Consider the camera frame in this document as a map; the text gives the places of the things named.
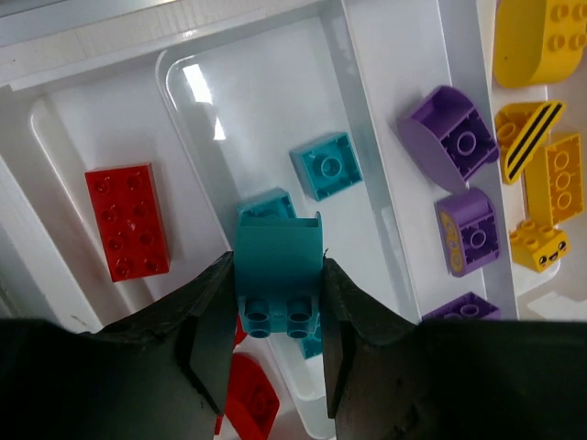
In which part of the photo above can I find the red curved lego piece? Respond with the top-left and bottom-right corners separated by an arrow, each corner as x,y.
233,314 -> 248,348

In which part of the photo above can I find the yellow striped lego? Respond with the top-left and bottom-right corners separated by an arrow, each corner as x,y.
494,100 -> 567,184

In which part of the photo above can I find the large yellow lego brick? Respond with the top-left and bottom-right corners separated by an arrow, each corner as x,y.
524,132 -> 584,226

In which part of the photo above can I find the small teal lego cube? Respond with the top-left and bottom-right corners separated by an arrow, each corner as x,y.
289,132 -> 363,202

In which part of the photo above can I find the red white flower lego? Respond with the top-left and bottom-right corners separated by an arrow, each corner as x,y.
215,352 -> 280,440

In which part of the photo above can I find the small yellow lego brick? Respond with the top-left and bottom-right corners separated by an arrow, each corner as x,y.
509,220 -> 571,273

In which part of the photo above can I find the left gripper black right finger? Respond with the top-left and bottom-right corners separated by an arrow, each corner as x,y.
320,258 -> 586,439

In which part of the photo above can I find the teal red small lego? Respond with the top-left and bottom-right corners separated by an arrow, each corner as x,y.
237,187 -> 296,218

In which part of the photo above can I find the round orange printed lego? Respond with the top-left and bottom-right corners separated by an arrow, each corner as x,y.
493,0 -> 586,88

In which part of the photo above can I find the red lego brick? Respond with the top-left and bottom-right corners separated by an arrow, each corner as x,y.
84,162 -> 171,282

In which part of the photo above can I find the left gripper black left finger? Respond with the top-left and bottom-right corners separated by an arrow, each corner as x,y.
1,253 -> 237,439

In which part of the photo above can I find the purple paw print lego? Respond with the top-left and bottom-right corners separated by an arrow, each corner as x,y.
397,85 -> 498,193

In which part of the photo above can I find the teal lego brick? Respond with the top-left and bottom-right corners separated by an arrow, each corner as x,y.
234,213 -> 324,339

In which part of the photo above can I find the white compartment sorting tray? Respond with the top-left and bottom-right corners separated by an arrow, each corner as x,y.
0,0 -> 587,440

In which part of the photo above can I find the purple lego brick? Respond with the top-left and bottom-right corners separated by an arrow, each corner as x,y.
422,292 -> 501,321

